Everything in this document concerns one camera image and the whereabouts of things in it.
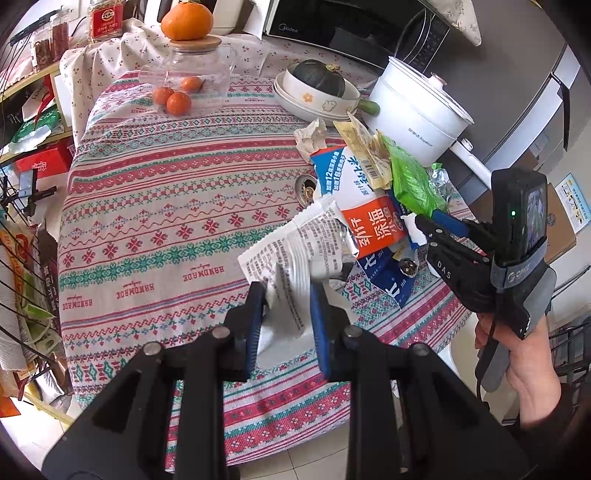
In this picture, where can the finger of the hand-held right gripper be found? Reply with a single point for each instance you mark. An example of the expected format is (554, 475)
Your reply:
(429, 229)
(450, 222)

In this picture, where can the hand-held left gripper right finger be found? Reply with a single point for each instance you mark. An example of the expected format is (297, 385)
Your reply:
(319, 327)

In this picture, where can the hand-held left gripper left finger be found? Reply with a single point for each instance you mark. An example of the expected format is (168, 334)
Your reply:
(255, 337)

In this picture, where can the green wrapper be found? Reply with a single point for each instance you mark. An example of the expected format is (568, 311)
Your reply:
(411, 184)

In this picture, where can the blue orange snack box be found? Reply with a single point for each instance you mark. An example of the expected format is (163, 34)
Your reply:
(369, 226)

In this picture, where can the white printed wrapper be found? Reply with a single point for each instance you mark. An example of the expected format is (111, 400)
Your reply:
(295, 249)

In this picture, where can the white trash bin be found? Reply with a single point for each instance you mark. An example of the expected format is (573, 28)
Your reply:
(461, 357)

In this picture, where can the person's right forearm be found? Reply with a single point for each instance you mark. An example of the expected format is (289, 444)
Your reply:
(563, 429)

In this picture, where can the person's right hand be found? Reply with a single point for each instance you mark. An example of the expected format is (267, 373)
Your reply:
(531, 360)

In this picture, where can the silver foil wrapper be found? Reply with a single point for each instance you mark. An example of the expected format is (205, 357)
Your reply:
(439, 180)

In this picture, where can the blue instruction sticker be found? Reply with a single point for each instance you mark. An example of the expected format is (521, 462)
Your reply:
(572, 203)

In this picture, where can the yellow wrapper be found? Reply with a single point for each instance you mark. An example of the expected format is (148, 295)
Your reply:
(364, 152)

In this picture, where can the white electric cooking pot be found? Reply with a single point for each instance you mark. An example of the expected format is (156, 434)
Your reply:
(411, 110)

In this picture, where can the grey refrigerator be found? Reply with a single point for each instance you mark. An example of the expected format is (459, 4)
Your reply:
(512, 106)

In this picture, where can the red drink can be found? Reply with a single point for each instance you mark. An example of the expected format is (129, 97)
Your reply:
(304, 188)

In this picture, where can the crumpled beige paper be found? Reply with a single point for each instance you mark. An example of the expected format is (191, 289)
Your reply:
(309, 138)

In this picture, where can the white deep plate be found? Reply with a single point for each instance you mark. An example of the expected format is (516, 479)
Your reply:
(288, 104)

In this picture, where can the dark green squash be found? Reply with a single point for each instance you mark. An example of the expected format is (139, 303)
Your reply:
(318, 76)

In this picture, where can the floral microwave cover cloth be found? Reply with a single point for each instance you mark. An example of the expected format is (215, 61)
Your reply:
(461, 18)

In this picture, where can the black microwave oven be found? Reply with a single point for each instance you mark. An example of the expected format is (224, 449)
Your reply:
(341, 23)

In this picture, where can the small orange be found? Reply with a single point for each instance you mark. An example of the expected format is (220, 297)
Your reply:
(161, 96)
(191, 84)
(178, 104)

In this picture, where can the red cardboard box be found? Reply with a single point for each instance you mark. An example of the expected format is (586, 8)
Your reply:
(44, 161)

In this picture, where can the glass teapot with wooden lid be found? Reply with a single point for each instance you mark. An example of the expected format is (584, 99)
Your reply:
(198, 64)

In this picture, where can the white air fryer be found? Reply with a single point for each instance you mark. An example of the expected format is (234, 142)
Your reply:
(231, 16)

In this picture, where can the green packet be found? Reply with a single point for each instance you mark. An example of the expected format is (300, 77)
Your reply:
(34, 127)

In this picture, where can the white floral cloth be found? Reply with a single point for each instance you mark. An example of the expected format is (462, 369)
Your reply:
(115, 50)

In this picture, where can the large orange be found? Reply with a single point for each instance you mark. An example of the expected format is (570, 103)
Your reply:
(187, 21)

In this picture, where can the red label jar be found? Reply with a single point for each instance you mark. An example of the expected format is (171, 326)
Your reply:
(106, 21)

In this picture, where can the jar of dried chilies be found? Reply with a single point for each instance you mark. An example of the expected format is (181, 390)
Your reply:
(46, 44)

